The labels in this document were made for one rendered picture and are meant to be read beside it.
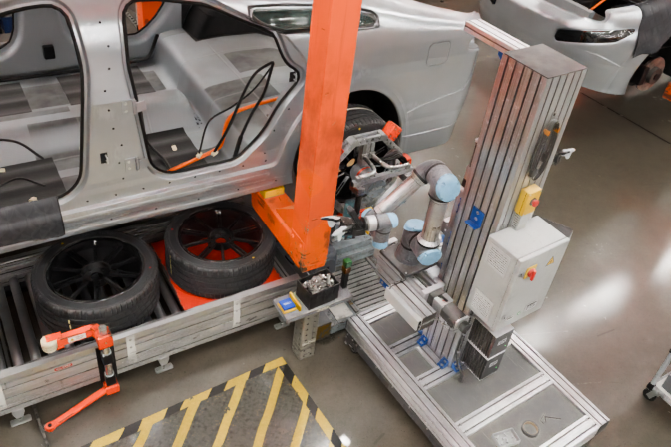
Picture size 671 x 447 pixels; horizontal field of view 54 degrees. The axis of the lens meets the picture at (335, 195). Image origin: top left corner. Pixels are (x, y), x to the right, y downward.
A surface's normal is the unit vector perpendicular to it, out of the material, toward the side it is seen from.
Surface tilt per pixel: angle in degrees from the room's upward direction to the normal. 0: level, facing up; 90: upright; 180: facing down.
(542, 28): 86
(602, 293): 0
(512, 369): 0
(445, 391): 0
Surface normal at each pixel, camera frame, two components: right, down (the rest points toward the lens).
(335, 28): 0.51, 0.56
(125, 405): 0.11, -0.79
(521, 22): -0.84, 0.19
